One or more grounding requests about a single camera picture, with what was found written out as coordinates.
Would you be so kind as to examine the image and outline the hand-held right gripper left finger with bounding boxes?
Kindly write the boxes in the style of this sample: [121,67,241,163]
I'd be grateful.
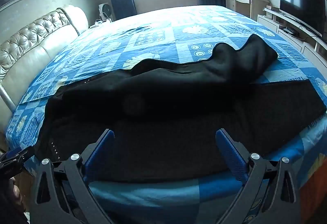
[29,128,115,224]

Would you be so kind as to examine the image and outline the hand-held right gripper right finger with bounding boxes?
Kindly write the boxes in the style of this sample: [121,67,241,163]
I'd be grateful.
[215,128,301,224]

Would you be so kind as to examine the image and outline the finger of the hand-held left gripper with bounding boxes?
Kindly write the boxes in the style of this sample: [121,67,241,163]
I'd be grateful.
[0,146,35,171]

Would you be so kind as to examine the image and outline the black pants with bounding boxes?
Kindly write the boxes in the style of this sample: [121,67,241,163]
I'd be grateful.
[34,33,327,183]

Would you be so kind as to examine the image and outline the person's left hand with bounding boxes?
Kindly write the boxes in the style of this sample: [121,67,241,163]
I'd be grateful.
[11,181,25,207]

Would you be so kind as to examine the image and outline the cream tufted leather headboard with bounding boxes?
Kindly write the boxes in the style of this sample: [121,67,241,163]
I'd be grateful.
[0,4,89,113]

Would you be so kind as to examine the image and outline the blue patterned bed sheet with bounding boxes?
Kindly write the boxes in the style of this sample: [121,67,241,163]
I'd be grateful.
[5,5,327,224]

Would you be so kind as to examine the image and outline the white fan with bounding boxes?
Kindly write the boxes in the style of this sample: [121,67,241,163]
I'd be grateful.
[98,3,113,22]

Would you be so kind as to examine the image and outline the white television cabinet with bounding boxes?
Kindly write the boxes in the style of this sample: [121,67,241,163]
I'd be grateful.
[257,6,327,64]

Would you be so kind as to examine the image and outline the cream dressing table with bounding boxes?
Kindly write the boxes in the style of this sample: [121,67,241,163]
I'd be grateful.
[223,0,270,21]

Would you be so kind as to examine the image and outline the black flat television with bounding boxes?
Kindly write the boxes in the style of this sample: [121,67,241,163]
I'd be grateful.
[279,0,326,38]

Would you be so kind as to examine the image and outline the white cable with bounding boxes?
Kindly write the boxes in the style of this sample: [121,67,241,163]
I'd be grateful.
[89,19,113,29]

